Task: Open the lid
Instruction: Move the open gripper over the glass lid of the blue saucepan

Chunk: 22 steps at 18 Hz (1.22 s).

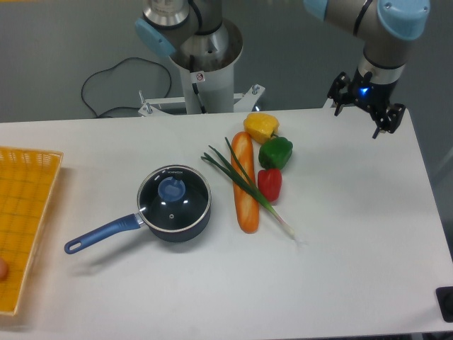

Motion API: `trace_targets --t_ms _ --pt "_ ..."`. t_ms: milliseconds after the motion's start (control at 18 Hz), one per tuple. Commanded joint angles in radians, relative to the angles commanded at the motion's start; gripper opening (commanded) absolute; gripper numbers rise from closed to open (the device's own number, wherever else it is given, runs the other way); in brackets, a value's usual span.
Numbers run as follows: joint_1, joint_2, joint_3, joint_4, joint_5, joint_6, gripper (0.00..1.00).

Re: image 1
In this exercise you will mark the yellow woven basket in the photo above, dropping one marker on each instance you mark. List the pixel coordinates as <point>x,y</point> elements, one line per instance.
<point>28,177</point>

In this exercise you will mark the baguette bread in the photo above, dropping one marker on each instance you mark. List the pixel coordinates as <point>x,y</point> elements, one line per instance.
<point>247,208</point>

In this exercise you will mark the green spring onion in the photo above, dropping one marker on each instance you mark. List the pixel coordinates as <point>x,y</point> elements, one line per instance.
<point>244,182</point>

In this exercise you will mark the yellow bell pepper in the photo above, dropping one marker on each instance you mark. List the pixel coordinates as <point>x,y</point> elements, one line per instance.
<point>261,126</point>

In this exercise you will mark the black object at table edge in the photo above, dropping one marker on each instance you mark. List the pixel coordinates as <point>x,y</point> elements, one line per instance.
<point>445,300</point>

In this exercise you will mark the dark blue saucepan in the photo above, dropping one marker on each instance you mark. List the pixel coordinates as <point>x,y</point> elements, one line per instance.
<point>130,222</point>

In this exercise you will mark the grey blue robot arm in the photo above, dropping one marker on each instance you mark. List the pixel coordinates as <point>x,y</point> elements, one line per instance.
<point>388,28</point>

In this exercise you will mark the red bell pepper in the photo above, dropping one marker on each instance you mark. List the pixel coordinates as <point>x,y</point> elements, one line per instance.
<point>270,183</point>

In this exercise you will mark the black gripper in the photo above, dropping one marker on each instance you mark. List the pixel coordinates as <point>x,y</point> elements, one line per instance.
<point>370,90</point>

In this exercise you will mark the green bell pepper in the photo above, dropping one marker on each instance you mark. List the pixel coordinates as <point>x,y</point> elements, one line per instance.
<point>275,153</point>

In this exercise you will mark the glass lid with blue knob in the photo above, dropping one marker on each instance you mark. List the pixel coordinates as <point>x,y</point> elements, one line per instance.
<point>174,198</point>

